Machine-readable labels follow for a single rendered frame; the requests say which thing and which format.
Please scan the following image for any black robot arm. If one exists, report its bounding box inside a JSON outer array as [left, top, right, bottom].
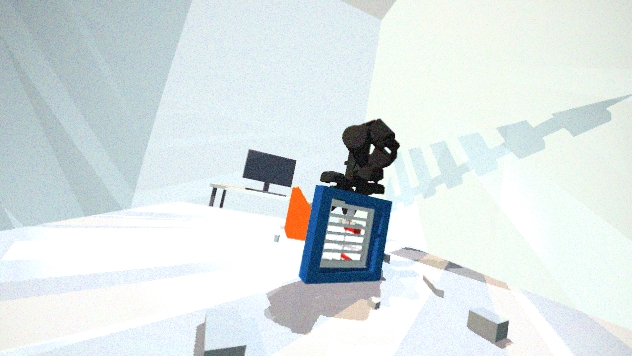
[[342, 118, 400, 184]]

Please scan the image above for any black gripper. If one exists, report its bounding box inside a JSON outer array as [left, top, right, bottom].
[[320, 156, 386, 196]]

